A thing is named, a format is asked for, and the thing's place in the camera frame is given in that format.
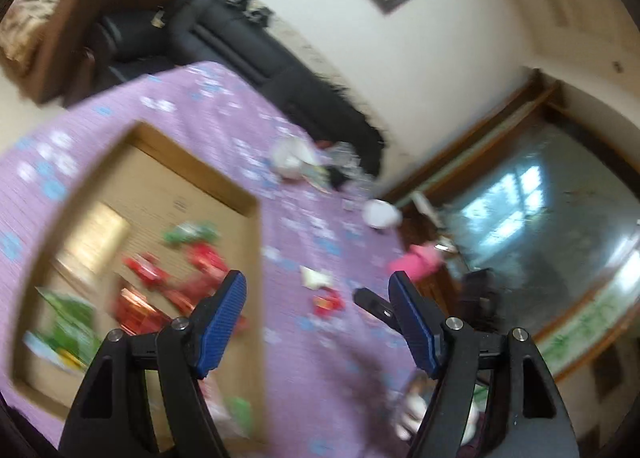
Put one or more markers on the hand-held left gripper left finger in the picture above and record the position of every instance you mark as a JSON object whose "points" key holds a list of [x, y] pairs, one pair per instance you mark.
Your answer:
{"points": [[222, 323]]}

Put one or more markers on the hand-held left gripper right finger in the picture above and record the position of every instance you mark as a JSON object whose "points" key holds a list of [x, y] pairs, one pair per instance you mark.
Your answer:
{"points": [[415, 323]]}

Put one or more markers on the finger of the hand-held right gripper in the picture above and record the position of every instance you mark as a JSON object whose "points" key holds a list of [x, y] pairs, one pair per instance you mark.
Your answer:
{"points": [[372, 304]]}

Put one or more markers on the red cartoon girl snack packet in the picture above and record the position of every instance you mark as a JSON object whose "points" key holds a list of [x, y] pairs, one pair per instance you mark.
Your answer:
{"points": [[207, 260]]}

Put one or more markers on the dark red foil snack packet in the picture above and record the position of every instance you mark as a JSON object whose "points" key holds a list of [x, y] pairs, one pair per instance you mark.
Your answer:
{"points": [[137, 313]]}

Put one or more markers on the shiny red snack packet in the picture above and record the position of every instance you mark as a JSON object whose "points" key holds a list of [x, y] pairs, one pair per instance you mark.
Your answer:
{"points": [[145, 269]]}

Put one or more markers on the clear green candy packet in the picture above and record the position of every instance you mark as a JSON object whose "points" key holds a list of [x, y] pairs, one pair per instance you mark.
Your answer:
{"points": [[190, 234]]}

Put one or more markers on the cardboard box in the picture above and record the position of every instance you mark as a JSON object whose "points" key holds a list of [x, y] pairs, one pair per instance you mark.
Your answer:
{"points": [[165, 172]]}

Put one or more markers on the small red candy packet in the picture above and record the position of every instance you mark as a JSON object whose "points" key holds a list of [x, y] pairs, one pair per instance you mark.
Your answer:
{"points": [[328, 304]]}

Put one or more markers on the small white red snack packet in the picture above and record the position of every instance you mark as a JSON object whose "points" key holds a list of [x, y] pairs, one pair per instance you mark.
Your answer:
{"points": [[316, 277]]}

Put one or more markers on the white paper cup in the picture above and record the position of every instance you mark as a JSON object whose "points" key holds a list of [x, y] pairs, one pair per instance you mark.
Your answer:
{"points": [[381, 214]]}

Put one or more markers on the clear plastic cup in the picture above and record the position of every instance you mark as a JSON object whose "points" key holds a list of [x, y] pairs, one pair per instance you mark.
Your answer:
{"points": [[344, 153]]}

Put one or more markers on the white mug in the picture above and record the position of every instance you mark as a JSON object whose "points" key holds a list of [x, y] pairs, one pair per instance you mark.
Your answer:
{"points": [[292, 157]]}

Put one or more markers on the black sofa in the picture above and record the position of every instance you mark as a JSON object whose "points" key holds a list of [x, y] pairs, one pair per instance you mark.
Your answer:
{"points": [[240, 52]]}

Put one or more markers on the patterned cushion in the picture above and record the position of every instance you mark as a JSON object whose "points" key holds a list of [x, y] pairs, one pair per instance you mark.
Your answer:
{"points": [[30, 17]]}

